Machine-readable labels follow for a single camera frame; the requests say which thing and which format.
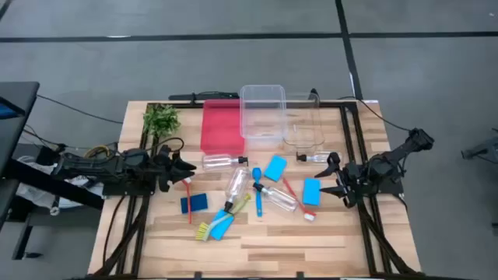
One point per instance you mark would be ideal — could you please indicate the black bar mount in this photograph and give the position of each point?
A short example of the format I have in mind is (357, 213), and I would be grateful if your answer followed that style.
(186, 96)

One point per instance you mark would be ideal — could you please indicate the tall frosted clear bin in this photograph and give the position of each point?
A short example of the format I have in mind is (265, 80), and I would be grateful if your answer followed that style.
(264, 116)

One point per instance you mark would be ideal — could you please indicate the dark blue sponge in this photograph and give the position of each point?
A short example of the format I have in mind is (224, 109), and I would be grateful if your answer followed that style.
(198, 203)

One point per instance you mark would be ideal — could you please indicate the green dish brush yellow bristles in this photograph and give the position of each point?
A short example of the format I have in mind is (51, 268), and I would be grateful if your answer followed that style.
(202, 232)

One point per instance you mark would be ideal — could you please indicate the clear pump bottle black cap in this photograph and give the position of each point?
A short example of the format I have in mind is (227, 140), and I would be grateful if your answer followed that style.
(319, 157)
(218, 162)
(280, 198)
(237, 184)

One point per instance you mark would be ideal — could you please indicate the dark display screen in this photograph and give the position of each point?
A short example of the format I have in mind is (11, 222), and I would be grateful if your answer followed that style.
(5, 110)

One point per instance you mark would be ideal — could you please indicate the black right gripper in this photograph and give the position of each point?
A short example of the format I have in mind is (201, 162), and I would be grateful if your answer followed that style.
(350, 183)

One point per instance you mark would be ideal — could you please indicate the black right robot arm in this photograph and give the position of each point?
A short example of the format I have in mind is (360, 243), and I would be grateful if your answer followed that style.
(393, 159)

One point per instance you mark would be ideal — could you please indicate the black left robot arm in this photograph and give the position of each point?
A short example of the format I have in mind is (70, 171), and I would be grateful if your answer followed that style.
(97, 167)

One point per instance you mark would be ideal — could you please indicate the black aluminium table frame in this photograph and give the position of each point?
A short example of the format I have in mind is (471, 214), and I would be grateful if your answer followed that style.
(183, 105)

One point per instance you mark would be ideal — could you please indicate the white printed plastic bag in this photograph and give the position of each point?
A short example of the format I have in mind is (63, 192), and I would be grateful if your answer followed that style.
(87, 188)

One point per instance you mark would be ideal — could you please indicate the pink plastic bin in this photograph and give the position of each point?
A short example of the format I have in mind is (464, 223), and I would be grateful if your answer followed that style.
(221, 128)

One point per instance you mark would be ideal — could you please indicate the white cloth bag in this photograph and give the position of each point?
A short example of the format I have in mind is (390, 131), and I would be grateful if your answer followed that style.
(35, 194)

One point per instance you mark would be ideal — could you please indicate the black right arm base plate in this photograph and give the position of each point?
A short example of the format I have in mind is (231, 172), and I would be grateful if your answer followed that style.
(393, 188)

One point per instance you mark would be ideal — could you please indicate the red dish brush white bristles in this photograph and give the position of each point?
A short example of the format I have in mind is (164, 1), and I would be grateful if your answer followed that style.
(288, 186)
(189, 202)

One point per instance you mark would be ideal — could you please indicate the black desk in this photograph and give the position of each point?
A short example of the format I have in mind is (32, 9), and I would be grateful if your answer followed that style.
(19, 91)

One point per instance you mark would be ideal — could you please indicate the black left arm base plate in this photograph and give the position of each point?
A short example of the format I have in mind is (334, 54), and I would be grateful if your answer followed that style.
(128, 190)

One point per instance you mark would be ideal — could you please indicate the black stand foot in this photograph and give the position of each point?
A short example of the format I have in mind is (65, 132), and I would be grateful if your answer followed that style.
(482, 149)

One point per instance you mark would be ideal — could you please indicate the potted green plant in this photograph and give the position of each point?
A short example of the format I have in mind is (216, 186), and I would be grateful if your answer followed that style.
(161, 120)

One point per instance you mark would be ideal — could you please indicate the light blue sponge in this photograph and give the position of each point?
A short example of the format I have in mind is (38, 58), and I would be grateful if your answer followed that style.
(219, 234)
(275, 168)
(311, 192)

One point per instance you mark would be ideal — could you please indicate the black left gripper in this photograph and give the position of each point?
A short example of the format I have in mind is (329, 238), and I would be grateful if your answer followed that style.
(163, 171)

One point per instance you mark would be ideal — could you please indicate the blue dish brush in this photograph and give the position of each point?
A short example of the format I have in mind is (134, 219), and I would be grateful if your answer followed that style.
(258, 202)

